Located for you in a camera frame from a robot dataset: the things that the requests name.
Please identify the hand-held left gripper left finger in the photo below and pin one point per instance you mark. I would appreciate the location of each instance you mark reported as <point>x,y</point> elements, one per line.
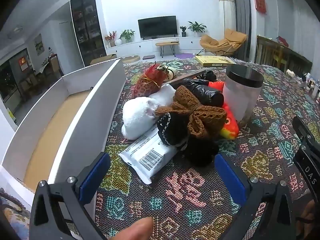
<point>96,175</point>

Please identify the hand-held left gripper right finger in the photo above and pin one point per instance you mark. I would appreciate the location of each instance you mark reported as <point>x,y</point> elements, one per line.
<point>230,177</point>

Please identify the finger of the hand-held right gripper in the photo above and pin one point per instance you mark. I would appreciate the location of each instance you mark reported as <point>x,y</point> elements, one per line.
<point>302,130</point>

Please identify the black fluffy cloth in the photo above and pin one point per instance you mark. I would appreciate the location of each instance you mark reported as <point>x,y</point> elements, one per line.
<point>200,152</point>

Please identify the orange plush fish toy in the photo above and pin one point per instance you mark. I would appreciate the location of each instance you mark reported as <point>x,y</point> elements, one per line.
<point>231,125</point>

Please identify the white barcode packet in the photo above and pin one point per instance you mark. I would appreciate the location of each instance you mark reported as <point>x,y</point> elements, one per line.
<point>147,155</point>

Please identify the white cardboard box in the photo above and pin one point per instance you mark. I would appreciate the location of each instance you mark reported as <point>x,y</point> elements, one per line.
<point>82,120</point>

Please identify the brown knit bow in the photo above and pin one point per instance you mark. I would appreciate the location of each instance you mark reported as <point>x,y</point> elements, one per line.
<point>200,120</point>

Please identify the white plush toy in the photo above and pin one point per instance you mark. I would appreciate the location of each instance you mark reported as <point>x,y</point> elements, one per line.
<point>137,115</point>

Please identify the black knit sock white trim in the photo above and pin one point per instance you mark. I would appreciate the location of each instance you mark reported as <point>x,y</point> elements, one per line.
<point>172,130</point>

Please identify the black plastic bag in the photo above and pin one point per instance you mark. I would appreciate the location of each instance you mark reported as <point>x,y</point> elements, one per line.
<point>207,92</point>

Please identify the red mesh pouch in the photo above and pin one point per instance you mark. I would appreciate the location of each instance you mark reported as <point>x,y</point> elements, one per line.
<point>147,85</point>

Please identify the person's right hand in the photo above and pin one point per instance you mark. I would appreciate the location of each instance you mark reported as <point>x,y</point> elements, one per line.
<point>311,212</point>

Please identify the person's left hand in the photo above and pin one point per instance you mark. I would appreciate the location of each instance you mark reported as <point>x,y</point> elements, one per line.
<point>136,230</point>

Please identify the colourful patterned woven blanket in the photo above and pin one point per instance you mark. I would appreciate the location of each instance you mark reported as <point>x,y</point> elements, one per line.
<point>262,155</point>

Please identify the clear jar black lid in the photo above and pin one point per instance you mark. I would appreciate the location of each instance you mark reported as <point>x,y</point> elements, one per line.
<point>237,97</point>

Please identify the dark wooden furniture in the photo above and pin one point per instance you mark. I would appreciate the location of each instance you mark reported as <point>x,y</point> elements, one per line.
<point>295,57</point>

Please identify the floral fringed cloth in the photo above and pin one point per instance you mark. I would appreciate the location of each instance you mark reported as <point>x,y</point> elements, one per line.
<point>12,215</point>

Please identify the yellow flat box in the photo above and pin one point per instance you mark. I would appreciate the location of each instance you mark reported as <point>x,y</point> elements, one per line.
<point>215,60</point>

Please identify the grey curtain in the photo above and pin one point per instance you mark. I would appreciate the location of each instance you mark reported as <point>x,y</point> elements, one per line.
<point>246,30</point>

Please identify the dining chair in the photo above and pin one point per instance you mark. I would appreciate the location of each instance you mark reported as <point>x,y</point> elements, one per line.
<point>54,65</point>

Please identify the beige small striped toy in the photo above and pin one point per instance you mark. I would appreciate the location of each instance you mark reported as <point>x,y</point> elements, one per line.
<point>171,72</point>

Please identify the beige round cushion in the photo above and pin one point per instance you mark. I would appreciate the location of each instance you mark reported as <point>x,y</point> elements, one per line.
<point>131,59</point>

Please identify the orange lounge chair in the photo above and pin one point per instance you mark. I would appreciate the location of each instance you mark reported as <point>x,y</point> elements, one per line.
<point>212,42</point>

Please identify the purple floor mat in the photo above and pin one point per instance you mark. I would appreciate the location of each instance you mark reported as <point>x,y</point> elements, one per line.
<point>185,56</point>

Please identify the red hanging sign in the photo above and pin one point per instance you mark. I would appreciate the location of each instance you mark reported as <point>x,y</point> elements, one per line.
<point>23,63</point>

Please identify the white round vase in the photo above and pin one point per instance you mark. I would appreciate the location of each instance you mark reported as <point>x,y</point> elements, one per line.
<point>118,42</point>

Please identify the white television cabinet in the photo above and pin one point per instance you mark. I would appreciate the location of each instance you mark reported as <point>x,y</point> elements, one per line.
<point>140,47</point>

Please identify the white standing air conditioner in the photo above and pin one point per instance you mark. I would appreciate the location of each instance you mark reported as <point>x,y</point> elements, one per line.
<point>227,15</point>

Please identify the red flowers in vase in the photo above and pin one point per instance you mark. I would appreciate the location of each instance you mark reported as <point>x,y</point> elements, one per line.
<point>110,38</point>

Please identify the bushy green potted plant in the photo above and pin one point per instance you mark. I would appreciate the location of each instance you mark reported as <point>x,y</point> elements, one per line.
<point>127,35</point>

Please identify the dark glass display cabinet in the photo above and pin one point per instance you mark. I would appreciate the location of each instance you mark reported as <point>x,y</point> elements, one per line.
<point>87,30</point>

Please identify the large leafy potted plant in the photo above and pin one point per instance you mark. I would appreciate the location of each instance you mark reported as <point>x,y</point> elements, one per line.
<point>197,27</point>

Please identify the small wooden bench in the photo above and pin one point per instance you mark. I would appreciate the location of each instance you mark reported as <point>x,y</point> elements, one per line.
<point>166,43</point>

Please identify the small dark potted plant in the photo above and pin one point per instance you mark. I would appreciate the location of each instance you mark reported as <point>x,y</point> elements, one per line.
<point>183,31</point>

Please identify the black television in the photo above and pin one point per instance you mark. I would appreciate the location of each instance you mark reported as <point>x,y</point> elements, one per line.
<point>157,27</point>

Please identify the red wall decoration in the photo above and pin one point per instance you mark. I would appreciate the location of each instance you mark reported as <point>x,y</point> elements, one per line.
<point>260,3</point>

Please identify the framed wall picture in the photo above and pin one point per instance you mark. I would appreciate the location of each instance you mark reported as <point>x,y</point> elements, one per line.
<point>39,44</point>

